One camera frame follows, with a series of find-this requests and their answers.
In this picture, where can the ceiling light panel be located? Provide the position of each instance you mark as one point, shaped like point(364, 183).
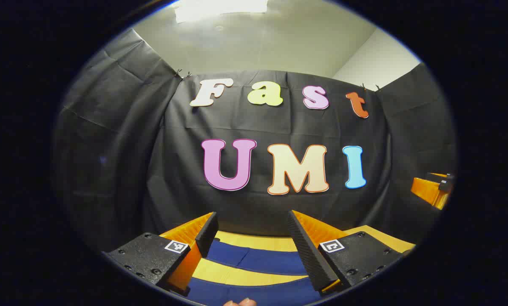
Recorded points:
point(219, 9)

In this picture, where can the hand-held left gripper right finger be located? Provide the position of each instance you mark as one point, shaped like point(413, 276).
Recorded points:
point(307, 250)

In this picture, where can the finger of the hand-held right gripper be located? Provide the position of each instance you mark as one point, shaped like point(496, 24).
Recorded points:
point(426, 192)

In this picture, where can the blue denim jeans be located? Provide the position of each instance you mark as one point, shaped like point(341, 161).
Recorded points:
point(258, 260)

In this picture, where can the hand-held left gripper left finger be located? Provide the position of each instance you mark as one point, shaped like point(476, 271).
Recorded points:
point(207, 236)

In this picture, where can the black backdrop cloth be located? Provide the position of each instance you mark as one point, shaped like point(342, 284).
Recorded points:
point(151, 170)

